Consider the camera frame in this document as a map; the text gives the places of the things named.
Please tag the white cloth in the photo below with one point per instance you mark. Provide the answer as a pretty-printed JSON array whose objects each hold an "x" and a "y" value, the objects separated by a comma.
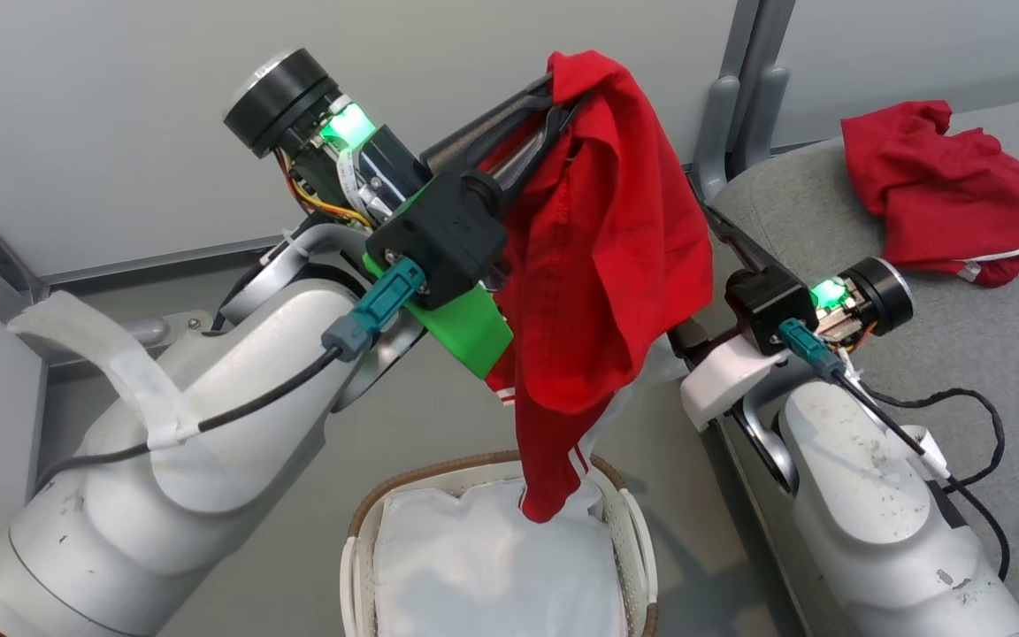
[{"x": 483, "y": 566}]

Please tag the grey fabric sofa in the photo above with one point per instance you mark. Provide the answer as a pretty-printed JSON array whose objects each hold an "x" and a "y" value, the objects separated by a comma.
[{"x": 1005, "y": 354}]

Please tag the red garment white hem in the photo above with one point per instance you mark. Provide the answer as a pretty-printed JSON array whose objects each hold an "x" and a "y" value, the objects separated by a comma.
[{"x": 943, "y": 195}]

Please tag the white laundry basket brown rim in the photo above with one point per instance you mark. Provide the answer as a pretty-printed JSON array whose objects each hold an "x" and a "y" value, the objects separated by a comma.
[{"x": 638, "y": 540}]

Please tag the aluminium partition bottom rail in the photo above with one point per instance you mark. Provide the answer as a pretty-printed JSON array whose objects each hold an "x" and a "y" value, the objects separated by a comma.
[{"x": 164, "y": 258}]

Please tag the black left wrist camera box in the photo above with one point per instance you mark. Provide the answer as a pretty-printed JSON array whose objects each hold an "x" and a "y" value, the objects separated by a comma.
[{"x": 443, "y": 234}]

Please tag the grey partition frame post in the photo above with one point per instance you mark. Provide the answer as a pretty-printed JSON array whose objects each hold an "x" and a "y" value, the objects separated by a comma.
[{"x": 762, "y": 35}]

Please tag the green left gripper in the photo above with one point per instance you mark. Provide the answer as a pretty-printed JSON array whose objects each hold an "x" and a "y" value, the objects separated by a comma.
[{"x": 315, "y": 115}]

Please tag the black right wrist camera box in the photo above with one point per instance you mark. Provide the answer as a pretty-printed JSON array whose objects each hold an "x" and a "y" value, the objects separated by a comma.
[{"x": 766, "y": 310}]

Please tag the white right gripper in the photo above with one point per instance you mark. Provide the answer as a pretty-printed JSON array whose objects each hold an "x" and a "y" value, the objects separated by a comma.
[{"x": 731, "y": 380}]

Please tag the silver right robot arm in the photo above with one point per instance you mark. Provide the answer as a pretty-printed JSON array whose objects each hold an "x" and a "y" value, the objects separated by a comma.
[{"x": 863, "y": 504}]

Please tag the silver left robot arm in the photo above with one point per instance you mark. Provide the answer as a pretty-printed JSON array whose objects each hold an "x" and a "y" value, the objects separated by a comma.
[{"x": 209, "y": 460}]

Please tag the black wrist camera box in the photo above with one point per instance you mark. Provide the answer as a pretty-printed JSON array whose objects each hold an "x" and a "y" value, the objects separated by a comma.
[
  {"x": 766, "y": 310},
  {"x": 443, "y": 234}
]

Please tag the grey partition foot leg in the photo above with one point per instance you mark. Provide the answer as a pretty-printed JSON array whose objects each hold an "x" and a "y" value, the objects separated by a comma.
[
  {"x": 762, "y": 115},
  {"x": 713, "y": 133}
]

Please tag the red garment white striped trim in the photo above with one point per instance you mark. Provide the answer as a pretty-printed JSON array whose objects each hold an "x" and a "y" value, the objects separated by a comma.
[{"x": 607, "y": 265}]

